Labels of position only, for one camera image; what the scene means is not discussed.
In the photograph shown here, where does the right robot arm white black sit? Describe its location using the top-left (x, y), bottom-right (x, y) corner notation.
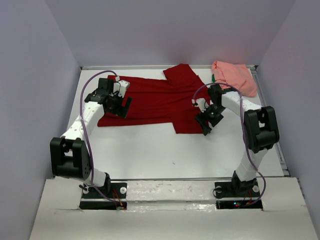
top-left (192, 83), bottom-right (280, 199)

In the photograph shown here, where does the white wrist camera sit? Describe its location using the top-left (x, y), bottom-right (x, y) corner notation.
top-left (113, 80), bottom-right (130, 98)
top-left (191, 98), bottom-right (209, 112)

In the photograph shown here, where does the aluminium rail back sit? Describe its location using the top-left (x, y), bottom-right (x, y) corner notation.
top-left (80, 64), bottom-right (258, 71)

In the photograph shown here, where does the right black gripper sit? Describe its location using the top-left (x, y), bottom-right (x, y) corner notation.
top-left (194, 104), bottom-right (226, 136)

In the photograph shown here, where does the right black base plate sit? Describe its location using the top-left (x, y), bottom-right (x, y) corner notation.
top-left (212, 179), bottom-right (263, 210)

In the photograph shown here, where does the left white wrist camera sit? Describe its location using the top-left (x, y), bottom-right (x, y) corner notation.
top-left (113, 80), bottom-right (130, 98)

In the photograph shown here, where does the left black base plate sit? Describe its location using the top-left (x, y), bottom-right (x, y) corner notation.
top-left (79, 181), bottom-right (128, 211)

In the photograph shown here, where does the aluminium rail right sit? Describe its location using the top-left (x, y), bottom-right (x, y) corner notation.
top-left (250, 65), bottom-right (291, 177)

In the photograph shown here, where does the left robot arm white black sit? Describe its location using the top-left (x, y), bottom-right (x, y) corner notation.
top-left (49, 76), bottom-right (132, 198)

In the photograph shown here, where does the pink t shirt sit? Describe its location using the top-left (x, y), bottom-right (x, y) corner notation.
top-left (211, 60), bottom-right (257, 98)

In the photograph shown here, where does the red t shirt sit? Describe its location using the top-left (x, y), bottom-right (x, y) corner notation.
top-left (97, 63), bottom-right (210, 134)

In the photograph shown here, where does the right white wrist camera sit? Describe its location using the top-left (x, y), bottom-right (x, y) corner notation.
top-left (191, 98), bottom-right (209, 112)

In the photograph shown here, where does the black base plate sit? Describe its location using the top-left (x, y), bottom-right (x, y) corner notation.
top-left (79, 181), bottom-right (128, 211)
top-left (212, 179), bottom-right (263, 210)

